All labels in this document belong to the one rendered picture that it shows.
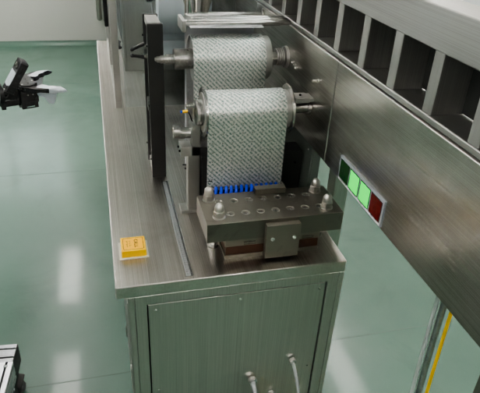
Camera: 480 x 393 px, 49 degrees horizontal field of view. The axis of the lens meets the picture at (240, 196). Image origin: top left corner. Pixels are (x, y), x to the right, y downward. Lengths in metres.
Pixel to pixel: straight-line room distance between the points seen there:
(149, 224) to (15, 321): 1.25
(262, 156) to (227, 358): 0.63
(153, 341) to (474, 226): 0.96
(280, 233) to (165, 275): 0.34
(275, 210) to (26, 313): 1.61
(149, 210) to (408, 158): 0.90
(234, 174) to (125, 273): 0.43
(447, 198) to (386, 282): 2.00
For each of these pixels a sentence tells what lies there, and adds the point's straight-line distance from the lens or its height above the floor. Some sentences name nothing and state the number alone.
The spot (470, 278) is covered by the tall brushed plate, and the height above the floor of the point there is 1.24.
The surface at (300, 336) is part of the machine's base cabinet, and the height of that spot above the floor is 0.62.
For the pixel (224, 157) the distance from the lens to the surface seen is 1.57.
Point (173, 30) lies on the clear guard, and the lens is 2.50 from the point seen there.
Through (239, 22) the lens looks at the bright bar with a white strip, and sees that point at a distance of 1.77.
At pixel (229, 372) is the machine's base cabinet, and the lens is 1.76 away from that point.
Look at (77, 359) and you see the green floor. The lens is 2.54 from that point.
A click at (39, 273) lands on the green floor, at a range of 3.04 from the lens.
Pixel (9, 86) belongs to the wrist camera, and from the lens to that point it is 1.85.
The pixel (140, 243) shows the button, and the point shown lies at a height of 0.92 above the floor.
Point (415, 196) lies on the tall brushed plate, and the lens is 1.16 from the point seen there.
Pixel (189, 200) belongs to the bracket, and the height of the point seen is 0.95.
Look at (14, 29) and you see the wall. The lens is 7.19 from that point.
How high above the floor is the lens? 1.83
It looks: 30 degrees down
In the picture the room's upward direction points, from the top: 3 degrees clockwise
